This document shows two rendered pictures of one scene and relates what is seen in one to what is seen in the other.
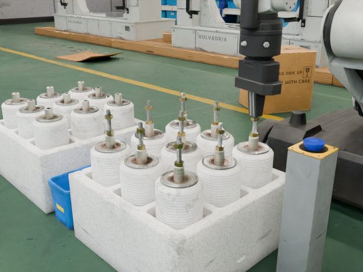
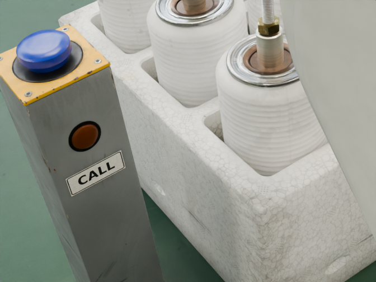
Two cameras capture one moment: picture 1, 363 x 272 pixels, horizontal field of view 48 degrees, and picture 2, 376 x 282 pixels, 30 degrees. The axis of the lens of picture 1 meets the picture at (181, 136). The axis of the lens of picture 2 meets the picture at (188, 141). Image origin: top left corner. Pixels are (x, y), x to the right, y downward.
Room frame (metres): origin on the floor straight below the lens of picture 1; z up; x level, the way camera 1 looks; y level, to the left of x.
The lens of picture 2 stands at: (0.94, -0.64, 0.61)
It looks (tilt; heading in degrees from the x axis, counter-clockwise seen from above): 42 degrees down; 107
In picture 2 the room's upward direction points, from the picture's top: 10 degrees counter-clockwise
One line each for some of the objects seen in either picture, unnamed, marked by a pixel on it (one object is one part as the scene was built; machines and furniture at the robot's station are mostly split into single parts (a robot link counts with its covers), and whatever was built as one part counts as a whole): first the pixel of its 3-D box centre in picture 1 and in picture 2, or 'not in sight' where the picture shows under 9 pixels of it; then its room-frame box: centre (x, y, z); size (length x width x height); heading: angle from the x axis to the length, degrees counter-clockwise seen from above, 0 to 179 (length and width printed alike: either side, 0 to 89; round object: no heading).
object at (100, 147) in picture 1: (110, 146); not in sight; (0.89, 0.17, 0.25); 0.08 x 0.08 x 0.01
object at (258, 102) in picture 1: (260, 103); not in sight; (0.87, -0.17, 0.36); 0.03 x 0.02 x 0.06; 122
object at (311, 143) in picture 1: (313, 145); (45, 54); (0.73, -0.25, 0.32); 0.04 x 0.04 x 0.02
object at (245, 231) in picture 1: (181, 207); (295, 84); (0.89, 0.00, 0.09); 0.39 x 0.39 x 0.18; 44
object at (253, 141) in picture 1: (253, 142); (269, 46); (0.88, -0.17, 0.26); 0.02 x 0.02 x 0.03
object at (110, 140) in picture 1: (110, 141); not in sight; (0.89, 0.17, 0.26); 0.02 x 0.02 x 0.03
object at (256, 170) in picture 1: (250, 183); (275, 138); (0.88, -0.17, 0.16); 0.10 x 0.10 x 0.18
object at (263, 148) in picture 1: (253, 148); (271, 59); (0.88, -0.17, 0.25); 0.08 x 0.08 x 0.01
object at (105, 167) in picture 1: (113, 181); not in sight; (0.89, 0.17, 0.16); 0.10 x 0.10 x 0.18
